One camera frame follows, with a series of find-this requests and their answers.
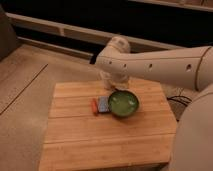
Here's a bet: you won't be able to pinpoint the blue sponge block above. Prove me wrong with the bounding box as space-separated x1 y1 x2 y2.
98 96 109 113

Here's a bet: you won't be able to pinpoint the wooden board table top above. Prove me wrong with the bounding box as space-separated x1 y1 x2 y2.
39 79 176 171

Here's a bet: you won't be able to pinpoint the white window frame rail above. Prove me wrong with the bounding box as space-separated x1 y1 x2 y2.
6 13 181 52

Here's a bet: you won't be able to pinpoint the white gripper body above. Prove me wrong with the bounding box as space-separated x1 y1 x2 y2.
100 71 129 90

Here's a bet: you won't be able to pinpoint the black cables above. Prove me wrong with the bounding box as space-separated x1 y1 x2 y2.
166 87 193 122

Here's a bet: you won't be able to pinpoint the small orange carrot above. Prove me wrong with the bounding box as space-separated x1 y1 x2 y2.
91 99 98 115

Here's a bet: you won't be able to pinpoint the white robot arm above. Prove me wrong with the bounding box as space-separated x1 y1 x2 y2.
95 37 213 171

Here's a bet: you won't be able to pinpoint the green ceramic bowl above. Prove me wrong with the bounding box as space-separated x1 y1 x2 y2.
108 90 139 118

